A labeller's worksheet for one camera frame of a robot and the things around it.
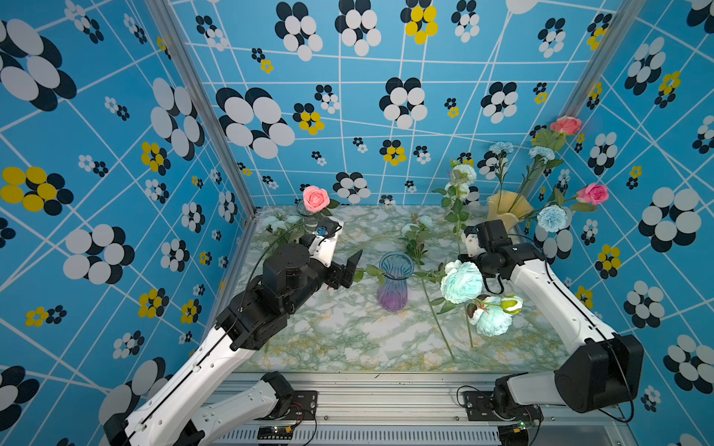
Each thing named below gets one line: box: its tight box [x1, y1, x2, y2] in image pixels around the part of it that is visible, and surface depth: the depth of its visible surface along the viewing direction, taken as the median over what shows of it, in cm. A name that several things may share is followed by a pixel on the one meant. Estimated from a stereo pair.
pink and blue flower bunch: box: [489, 116, 610, 234], surface depth 88 cm
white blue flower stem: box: [399, 214, 456, 360], surface depth 110 cm
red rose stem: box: [353, 263, 386, 286], surface depth 72 cm
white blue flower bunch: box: [433, 162, 483, 349], surface depth 50 cm
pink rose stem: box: [303, 185, 341, 219], surface depth 69 cm
